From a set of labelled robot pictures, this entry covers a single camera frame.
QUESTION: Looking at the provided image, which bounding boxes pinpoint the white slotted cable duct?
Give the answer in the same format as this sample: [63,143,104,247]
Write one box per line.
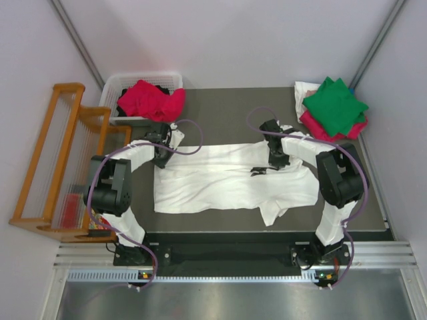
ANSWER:
[67,269,333,284]

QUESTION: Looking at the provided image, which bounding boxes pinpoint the wooden rack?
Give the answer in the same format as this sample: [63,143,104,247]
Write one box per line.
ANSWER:
[9,83,131,243]

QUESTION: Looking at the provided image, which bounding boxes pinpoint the folded pink t-shirt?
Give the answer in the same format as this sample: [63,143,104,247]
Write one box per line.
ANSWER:
[300,111,368,142]

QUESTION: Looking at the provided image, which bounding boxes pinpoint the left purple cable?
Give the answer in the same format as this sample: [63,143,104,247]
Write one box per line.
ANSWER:
[83,119,204,291]

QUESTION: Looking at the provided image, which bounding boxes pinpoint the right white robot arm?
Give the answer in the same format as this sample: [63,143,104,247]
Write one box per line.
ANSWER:
[259,119,369,264]

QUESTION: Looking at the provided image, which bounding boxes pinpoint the white plastic laundry basket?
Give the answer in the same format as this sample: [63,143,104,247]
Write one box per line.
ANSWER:
[99,71,185,126]

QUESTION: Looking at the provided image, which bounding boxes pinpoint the white t-shirt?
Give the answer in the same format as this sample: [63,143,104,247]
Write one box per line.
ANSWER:
[153,141,319,227]
[294,81,320,123]

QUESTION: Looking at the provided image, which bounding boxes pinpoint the folded white t-shirt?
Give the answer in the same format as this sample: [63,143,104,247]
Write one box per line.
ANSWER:
[294,81,320,123]

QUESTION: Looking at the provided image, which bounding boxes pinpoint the purple cable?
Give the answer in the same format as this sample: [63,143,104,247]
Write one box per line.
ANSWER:
[246,106,370,290]
[83,119,204,291]

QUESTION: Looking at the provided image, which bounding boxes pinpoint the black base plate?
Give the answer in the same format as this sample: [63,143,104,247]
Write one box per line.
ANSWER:
[113,231,350,277]

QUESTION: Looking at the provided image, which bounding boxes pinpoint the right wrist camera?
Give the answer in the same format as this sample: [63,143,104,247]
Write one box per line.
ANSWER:
[280,125,298,135]

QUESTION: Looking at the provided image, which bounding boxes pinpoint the colourful book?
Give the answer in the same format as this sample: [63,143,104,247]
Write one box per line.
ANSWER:
[88,213,109,231]

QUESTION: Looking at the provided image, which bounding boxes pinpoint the folded green t-shirt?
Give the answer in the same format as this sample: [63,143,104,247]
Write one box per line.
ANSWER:
[302,77,368,137]

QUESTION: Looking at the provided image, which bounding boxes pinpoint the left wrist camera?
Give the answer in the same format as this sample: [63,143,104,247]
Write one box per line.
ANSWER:
[169,123,185,149]

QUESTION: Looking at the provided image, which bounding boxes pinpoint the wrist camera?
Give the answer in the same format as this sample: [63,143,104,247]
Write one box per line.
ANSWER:
[280,125,298,135]
[169,123,185,149]

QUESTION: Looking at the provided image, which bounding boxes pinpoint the pink t-shirt in basket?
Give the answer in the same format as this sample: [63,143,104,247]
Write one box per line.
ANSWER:
[117,80,185,122]

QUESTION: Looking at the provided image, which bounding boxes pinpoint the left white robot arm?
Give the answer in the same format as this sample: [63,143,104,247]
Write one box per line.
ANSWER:
[83,123,185,265]

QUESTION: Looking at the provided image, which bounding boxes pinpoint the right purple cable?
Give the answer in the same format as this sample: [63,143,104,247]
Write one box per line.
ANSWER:
[246,106,370,290]

